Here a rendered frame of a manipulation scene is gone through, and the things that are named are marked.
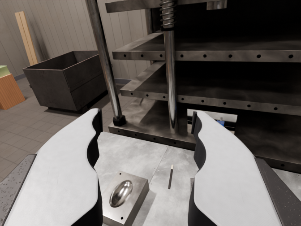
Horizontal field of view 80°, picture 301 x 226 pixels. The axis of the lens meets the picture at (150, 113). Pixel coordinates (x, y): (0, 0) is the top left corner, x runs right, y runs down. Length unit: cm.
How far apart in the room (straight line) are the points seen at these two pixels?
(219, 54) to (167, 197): 69
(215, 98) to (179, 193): 52
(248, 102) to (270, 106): 10
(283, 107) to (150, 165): 70
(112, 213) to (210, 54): 81
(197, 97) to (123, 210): 67
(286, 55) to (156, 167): 76
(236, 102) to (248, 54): 25
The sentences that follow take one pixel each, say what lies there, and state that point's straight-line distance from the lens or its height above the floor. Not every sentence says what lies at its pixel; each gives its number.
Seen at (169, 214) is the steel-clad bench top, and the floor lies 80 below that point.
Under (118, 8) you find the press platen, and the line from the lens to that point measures 113.
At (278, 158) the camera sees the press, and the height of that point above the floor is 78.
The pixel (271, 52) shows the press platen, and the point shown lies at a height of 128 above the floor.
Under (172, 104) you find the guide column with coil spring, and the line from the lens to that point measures 106.
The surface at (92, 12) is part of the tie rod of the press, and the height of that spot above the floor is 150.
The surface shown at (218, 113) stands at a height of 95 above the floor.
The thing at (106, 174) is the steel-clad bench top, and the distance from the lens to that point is 99.
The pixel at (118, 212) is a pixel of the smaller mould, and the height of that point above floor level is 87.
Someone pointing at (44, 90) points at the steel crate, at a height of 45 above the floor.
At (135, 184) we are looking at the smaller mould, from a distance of 83.
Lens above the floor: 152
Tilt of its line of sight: 31 degrees down
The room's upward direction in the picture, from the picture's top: 7 degrees counter-clockwise
